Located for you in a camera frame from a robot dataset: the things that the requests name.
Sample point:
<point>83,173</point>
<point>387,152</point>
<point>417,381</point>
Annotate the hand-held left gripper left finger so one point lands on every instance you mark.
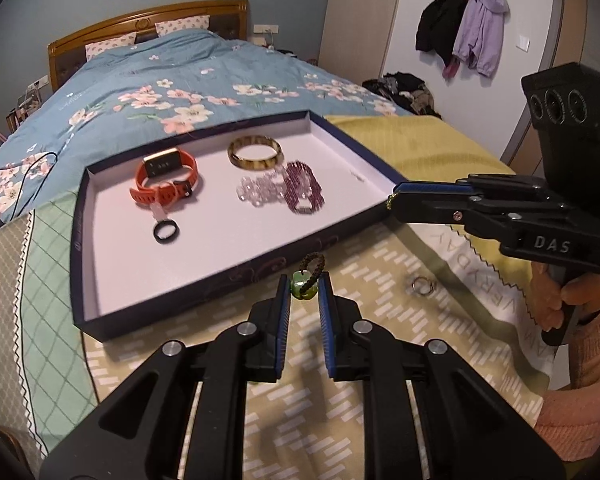
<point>281,320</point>

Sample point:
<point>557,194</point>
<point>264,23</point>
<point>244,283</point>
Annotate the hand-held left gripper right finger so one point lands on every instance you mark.
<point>325,325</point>

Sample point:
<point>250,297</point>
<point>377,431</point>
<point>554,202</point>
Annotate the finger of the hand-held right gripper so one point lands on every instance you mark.
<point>430,188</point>
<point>430,207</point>

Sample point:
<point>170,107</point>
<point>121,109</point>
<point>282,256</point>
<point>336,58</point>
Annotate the small gold trinket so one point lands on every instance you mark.
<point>391,203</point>

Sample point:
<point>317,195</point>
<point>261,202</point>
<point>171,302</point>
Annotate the dark blue shallow box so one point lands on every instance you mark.
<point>220,240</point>

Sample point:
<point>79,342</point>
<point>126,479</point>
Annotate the amber bangle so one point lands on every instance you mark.
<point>235,161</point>

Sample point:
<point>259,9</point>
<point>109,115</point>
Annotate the orange smart watch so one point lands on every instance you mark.
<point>145,195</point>

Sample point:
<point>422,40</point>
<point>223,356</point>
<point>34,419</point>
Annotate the person's right forearm pink sleeve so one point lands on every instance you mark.
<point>590,385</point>

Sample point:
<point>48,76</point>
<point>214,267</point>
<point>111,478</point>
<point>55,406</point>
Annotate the person's right hand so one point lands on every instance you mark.
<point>546,310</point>

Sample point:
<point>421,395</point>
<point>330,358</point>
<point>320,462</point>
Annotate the pile of dark clothes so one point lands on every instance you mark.
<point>405,92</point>

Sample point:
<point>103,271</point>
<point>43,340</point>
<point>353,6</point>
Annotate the purple jacket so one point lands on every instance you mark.
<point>482,25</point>

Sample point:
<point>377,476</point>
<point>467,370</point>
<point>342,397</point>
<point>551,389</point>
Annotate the black jacket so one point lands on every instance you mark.
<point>440,20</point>

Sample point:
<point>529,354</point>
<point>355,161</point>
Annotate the beige wardrobe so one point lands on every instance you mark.
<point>360,15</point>

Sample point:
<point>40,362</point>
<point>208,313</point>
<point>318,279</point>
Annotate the blue floral duvet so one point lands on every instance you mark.
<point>180,75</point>

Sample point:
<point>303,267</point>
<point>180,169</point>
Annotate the floral pillow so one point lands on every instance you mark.
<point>182,25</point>
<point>110,46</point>

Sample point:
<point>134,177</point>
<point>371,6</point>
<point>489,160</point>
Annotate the bedside table clutter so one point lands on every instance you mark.
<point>25,107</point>

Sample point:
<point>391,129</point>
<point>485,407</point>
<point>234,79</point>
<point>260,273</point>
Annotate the wooden headboard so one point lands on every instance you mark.
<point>130,16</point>

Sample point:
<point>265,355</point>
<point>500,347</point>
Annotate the white wall switch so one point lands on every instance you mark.
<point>524,42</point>

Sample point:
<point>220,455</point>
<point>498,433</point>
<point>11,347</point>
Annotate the white wall socket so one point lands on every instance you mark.
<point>37,81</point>
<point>265,29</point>

